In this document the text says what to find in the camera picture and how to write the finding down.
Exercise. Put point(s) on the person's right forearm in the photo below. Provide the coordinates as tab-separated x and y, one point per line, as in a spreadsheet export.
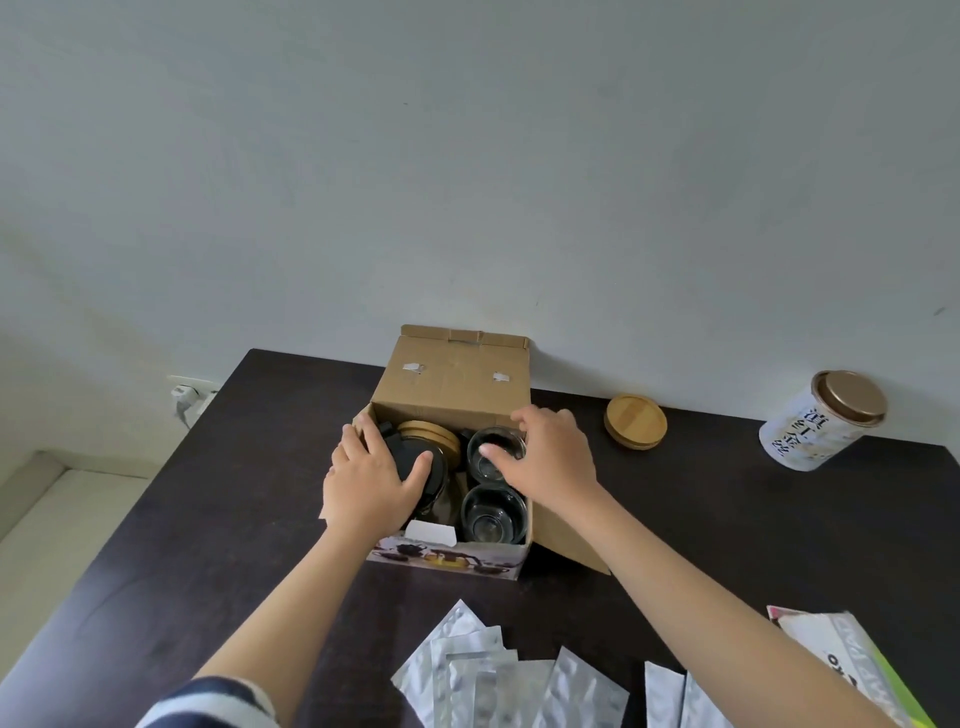
697	622

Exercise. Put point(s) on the red cardboard tea set box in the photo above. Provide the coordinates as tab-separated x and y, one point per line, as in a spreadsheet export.
450	375

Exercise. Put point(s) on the striped shirt sleeve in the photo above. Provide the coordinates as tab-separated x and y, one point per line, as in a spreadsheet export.
210	709

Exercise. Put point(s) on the white wall socket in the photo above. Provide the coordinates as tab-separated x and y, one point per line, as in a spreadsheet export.
206	382

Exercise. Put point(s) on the white black small box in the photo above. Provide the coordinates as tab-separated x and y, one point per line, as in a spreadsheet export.
817	637

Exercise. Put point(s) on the glass teapot with black lid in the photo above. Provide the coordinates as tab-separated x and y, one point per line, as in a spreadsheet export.
409	461

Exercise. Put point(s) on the white charger adapter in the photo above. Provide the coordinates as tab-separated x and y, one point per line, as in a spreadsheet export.
204	405

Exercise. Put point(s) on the person's right hand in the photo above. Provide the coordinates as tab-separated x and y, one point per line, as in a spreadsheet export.
555	461

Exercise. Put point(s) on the pile of silver foil packets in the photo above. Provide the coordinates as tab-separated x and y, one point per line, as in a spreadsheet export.
465	660

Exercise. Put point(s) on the person's left hand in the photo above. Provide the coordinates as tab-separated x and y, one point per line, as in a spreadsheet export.
360	487

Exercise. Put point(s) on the pink green paper package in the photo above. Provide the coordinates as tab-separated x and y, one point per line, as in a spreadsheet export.
900	690

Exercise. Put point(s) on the person's left forearm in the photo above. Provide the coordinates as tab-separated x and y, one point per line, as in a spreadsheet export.
292	615

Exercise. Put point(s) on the white tea tin gold lid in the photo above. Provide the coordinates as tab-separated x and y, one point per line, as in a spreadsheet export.
806	435

